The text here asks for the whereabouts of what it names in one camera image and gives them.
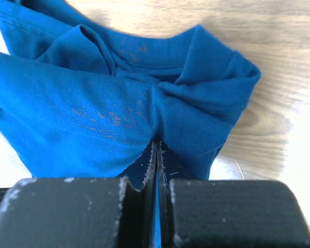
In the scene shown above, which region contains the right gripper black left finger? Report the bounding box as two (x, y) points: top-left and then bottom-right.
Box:
(0, 143), (157, 247)

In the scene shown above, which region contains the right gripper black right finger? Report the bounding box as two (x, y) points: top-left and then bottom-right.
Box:
(157, 142), (310, 247)

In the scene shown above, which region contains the blue printed t shirt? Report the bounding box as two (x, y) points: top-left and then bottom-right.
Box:
(0, 0), (262, 192)

